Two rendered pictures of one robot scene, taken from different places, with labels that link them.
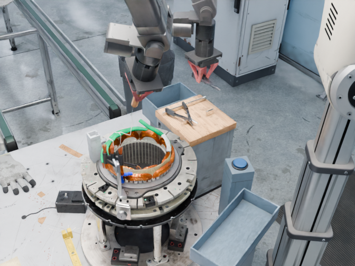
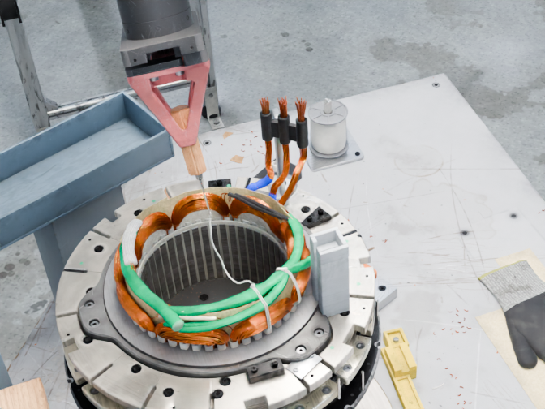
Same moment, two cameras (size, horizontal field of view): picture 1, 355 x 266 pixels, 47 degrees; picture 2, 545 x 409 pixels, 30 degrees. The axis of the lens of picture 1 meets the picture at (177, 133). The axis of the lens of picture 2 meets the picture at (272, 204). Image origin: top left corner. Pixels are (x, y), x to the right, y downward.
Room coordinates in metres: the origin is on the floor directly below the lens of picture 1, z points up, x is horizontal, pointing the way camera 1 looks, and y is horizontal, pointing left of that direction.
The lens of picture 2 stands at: (1.48, 0.38, 1.85)
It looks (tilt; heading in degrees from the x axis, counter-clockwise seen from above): 43 degrees down; 198
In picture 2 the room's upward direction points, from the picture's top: 5 degrees counter-clockwise
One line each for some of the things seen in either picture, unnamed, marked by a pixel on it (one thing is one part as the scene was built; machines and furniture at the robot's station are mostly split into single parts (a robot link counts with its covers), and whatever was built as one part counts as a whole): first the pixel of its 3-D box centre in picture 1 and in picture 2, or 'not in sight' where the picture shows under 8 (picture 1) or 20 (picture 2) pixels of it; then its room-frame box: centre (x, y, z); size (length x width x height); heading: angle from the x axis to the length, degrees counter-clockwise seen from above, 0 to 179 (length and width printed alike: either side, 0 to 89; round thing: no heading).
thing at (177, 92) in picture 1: (169, 126); not in sight; (1.23, 0.03, 0.92); 0.17 x 0.11 x 0.28; 126
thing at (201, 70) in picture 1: (202, 68); not in sight; (1.14, -0.07, 1.22); 0.07 x 0.07 x 0.09; 36
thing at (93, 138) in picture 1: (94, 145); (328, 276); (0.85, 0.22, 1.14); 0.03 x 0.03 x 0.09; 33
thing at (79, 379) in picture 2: not in sight; (76, 350); (0.93, -0.02, 1.06); 0.08 x 0.02 x 0.01; 33
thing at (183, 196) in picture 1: (175, 200); not in sight; (0.74, 0.00, 1.06); 0.09 x 0.04 x 0.01; 123
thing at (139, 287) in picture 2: (156, 133); (145, 277); (0.90, 0.06, 1.15); 0.15 x 0.04 x 0.02; 33
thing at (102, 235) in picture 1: (100, 220); not in sight; (0.79, 0.22, 0.91); 0.02 x 0.02 x 0.21
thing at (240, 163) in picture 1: (240, 162); not in sight; (0.91, -0.19, 1.04); 0.04 x 0.04 x 0.01
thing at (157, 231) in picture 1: (157, 238); not in sight; (0.73, 0.05, 0.91); 0.02 x 0.02 x 0.21
